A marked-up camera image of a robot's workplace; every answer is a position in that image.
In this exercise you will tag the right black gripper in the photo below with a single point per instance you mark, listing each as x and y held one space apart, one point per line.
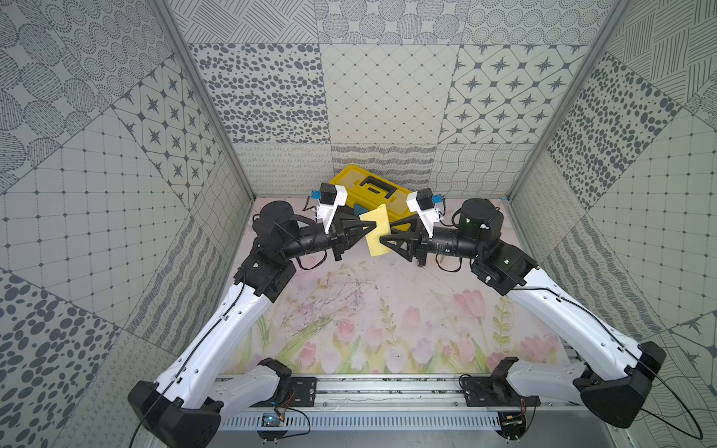
416 244

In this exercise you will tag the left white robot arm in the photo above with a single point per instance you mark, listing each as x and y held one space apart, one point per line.
282 237

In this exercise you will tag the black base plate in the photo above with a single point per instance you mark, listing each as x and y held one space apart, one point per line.
486 391
299 393

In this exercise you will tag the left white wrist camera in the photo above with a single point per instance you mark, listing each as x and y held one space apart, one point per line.
329 198

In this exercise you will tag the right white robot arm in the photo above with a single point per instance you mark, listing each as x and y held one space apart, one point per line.
615 376

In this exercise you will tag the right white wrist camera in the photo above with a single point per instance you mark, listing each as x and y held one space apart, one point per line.
426 205

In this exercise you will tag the aluminium mounting rail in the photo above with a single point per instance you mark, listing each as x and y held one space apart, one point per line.
386 395

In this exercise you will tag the yellow square paper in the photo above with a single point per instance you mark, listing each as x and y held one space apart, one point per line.
379 217

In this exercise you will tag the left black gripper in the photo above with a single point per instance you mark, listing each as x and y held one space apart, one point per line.
336 238

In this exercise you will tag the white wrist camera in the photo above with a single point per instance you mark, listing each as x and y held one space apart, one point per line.
329 198
426 205

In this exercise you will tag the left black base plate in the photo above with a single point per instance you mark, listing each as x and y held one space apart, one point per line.
299 393

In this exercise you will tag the yellow black toolbox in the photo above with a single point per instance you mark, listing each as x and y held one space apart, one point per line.
367 191

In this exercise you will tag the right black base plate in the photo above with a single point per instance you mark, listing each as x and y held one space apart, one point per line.
486 391

